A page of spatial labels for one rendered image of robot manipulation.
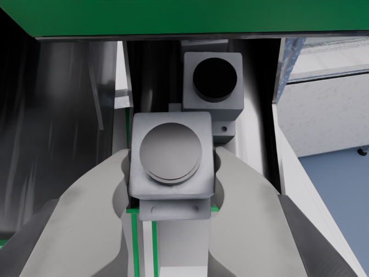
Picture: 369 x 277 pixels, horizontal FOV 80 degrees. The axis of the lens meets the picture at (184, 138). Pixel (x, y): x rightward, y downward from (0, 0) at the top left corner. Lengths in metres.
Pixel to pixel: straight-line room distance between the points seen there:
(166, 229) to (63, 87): 0.24
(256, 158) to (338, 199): 1.58
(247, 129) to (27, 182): 0.20
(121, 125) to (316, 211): 0.49
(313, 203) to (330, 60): 0.65
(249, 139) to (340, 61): 0.93
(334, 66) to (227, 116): 0.92
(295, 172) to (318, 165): 1.20
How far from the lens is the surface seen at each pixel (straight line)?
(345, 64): 1.11
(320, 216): 0.63
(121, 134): 0.31
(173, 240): 0.37
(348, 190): 1.85
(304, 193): 0.64
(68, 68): 0.25
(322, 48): 1.14
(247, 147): 0.22
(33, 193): 0.24
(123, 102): 0.24
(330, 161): 1.92
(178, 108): 0.17
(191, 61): 0.17
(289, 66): 0.27
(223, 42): 0.22
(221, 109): 0.16
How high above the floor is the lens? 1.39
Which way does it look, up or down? 53 degrees down
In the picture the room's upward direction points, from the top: 1 degrees counter-clockwise
